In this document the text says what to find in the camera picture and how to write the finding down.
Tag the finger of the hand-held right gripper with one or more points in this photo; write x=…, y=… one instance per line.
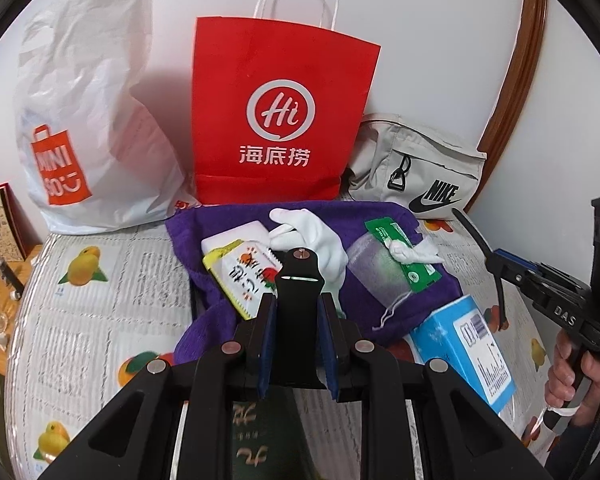
x=510, y=262
x=480, y=245

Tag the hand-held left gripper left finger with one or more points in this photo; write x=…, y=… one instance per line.
x=265, y=345

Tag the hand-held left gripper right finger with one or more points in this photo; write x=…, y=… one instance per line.
x=330, y=350

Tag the orange fruit snack packet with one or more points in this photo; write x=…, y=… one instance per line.
x=245, y=280

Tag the green sachet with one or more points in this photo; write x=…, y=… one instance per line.
x=420, y=277

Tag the white tissue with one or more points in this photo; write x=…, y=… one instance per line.
x=410, y=254

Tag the white sock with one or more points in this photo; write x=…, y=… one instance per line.
x=325, y=250

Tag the person's right forearm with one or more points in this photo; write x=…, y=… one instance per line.
x=575, y=445

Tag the person's right hand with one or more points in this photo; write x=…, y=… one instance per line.
x=587, y=370

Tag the purple towel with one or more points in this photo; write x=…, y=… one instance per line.
x=430, y=305

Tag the grey waist bag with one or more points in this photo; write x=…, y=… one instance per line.
x=430, y=165

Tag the dark green box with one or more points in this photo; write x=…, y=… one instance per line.
x=260, y=440

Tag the blue tissue pack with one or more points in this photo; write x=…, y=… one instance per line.
x=460, y=355

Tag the pale green soap box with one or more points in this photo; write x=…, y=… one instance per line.
x=235, y=235

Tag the fruit print tablecloth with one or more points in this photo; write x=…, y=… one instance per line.
x=105, y=320

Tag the wooden bedside table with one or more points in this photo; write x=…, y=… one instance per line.
x=22, y=320

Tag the red paper bag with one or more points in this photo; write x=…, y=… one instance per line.
x=280, y=85

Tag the small dark bottle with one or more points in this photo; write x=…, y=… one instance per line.
x=9, y=279

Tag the patterned book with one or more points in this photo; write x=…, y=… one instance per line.
x=0, y=225

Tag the white plastic shopping bag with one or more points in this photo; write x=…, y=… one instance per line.
x=90, y=110

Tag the brown wooden door frame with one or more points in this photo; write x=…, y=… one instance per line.
x=522, y=85

